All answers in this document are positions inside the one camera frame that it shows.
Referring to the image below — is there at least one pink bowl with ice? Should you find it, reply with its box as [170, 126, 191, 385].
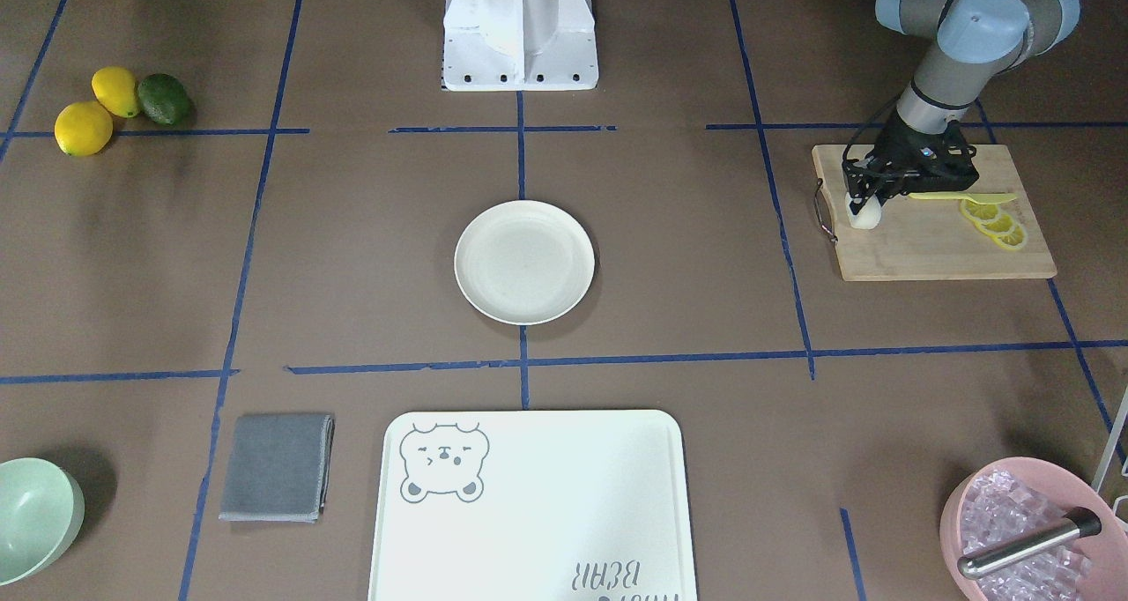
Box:
[938, 456, 1127, 600]

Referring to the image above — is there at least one yellow lemon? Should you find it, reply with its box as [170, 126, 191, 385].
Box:
[90, 67, 142, 120]
[54, 100, 114, 158]

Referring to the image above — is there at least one folded grey cloth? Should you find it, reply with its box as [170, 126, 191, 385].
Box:
[219, 412, 335, 523]

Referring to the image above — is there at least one lemon slice near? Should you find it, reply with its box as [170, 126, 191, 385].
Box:
[982, 223, 1030, 251]

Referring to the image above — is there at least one yellow-green plastic knife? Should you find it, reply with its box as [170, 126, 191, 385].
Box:
[908, 191, 1017, 206]

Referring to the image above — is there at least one white wire cup rack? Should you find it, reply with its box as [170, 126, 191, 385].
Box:
[1089, 388, 1127, 529]

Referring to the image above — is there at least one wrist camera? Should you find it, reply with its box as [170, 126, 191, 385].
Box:
[905, 143, 980, 194]

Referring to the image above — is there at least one wooden cutting board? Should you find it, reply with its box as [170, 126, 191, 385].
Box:
[813, 145, 1058, 281]

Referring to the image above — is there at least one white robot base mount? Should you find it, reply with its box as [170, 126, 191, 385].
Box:
[441, 0, 599, 92]

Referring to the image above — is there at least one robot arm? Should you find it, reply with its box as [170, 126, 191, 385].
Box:
[841, 0, 1082, 230]

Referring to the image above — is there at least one lemon slice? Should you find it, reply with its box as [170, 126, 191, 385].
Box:
[982, 223, 1030, 251]
[971, 212, 1019, 237]
[959, 200, 1004, 226]

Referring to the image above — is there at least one mint green bowl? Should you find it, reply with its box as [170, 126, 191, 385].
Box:
[1, 457, 85, 586]

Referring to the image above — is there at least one white bear tray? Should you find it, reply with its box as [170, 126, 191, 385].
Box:
[367, 409, 700, 600]

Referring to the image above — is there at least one cream round plate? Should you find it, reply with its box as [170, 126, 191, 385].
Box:
[453, 200, 597, 325]

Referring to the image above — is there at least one lemon slice far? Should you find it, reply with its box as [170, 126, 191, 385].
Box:
[959, 200, 1004, 226]

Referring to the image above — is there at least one lemon slice middle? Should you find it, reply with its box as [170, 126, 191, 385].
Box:
[971, 212, 1019, 237]

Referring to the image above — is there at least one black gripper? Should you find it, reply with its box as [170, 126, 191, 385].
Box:
[845, 112, 961, 216]

